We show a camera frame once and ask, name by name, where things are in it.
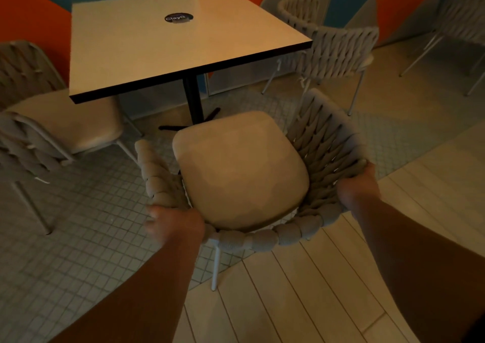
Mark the person's right hand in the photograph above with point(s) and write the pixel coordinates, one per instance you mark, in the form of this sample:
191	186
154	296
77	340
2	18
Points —
356	187

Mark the person's left hand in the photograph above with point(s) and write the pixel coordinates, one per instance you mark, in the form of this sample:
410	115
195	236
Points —
178	225

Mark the person's left fingers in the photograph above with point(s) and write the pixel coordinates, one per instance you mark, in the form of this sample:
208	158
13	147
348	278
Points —
155	221

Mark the person's right fingers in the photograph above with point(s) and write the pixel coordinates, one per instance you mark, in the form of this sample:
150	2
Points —
364	167

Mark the person's left forearm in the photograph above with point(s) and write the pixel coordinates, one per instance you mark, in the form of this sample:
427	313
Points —
144	297

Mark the person's right forearm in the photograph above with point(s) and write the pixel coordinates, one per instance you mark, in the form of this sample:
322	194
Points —
420	267

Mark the white square table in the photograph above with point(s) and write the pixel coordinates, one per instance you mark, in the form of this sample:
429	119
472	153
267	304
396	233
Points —
166	39

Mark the round black sticker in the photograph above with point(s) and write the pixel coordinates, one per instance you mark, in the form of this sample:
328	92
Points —
179	17

